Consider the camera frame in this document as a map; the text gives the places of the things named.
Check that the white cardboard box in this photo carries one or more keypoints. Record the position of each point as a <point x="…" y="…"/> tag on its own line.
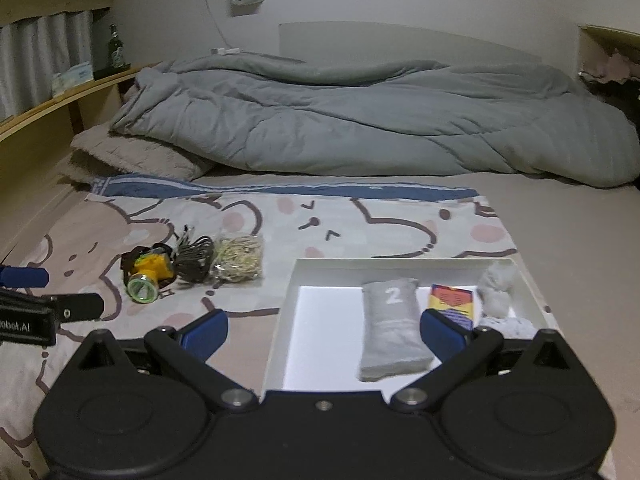
<point x="325" y="335"/>

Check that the white patterned sock roll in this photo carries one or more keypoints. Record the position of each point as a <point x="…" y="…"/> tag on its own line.
<point x="510" y="327"/>

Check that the beige fluffy pillow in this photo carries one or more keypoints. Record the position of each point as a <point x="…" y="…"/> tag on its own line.
<point x="135" y="155"/>

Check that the grey soft packet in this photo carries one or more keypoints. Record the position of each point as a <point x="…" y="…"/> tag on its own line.
<point x="390" y="330"/>

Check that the grey curtain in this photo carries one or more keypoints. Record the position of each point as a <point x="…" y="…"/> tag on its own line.
<point x="30" y="60"/>

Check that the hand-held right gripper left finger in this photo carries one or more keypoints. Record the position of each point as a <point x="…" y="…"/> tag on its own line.
<point x="205" y="332"/>

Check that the yellow headlamp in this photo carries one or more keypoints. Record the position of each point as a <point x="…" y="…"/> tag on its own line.
<point x="150" y="267"/>

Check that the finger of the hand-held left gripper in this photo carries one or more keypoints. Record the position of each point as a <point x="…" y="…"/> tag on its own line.
<point x="80" y="306"/>
<point x="22" y="276"/>

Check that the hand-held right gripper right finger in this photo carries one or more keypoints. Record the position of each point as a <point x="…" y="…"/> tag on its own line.
<point x="442" y="332"/>

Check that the beige bed sheet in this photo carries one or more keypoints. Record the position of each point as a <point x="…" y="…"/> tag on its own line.
<point x="575" y="240"/>

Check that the wooden headboard shelf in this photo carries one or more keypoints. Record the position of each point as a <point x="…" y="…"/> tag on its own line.
<point x="45" y="115"/>

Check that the pink clothes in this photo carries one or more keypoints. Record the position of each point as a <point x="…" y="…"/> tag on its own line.
<point x="615" y="67"/>

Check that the wooden side shelf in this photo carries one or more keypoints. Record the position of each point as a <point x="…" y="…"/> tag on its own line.
<point x="610" y="35"/>

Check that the printed bear blanket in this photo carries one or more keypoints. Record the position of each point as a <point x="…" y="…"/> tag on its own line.
<point x="375" y="230"/>

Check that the grey sock roll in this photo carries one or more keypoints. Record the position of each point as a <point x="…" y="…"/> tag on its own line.
<point x="497" y="285"/>

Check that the bag of rubber bands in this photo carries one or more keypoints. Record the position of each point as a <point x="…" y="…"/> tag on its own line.
<point x="237" y="257"/>

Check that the tissue pack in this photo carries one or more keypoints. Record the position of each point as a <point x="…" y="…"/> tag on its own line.
<point x="72" y="77"/>

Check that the grey duvet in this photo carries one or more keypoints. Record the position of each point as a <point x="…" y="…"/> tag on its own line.
<point x="350" y="120"/>

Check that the colourful card box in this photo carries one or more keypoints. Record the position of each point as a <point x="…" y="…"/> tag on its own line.
<point x="452" y="302"/>

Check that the green glass bottle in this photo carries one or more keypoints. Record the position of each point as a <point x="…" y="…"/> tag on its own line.
<point x="116" y="52"/>

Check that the green plastic clip tool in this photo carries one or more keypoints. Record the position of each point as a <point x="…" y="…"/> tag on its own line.
<point x="185" y="237"/>

